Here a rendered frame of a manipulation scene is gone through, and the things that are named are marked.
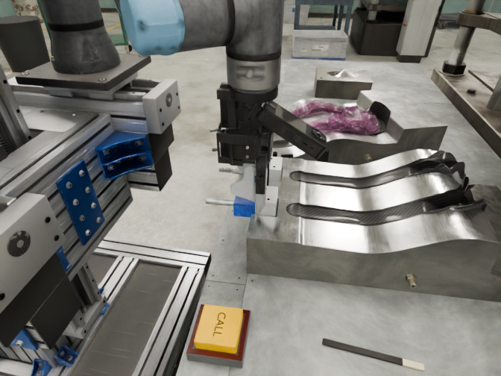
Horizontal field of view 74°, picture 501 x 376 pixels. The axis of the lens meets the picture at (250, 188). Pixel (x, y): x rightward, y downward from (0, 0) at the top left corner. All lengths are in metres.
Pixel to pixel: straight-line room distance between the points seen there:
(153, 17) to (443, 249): 0.50
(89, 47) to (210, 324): 0.65
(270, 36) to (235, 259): 0.39
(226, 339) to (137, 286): 0.93
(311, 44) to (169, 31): 3.74
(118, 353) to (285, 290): 0.79
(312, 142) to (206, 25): 0.21
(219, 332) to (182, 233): 1.38
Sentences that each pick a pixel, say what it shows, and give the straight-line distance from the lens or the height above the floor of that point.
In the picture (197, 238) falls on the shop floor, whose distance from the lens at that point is 1.83.
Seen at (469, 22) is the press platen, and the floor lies 1.01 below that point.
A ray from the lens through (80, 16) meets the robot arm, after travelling 0.87.
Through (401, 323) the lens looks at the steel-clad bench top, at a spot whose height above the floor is 0.80.
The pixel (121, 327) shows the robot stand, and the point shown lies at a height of 0.21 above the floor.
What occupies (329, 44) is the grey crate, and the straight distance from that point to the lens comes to 4.13.
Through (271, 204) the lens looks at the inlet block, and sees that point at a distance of 0.57.
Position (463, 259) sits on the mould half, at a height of 0.89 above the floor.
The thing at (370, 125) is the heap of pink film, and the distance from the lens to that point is 0.94.
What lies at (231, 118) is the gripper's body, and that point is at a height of 1.07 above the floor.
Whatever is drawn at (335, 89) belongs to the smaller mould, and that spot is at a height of 0.84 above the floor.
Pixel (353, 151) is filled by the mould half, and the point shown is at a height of 0.86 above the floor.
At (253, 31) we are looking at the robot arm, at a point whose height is 1.19.
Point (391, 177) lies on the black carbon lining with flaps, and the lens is 0.72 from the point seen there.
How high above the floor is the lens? 1.28
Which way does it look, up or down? 37 degrees down
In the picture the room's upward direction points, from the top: straight up
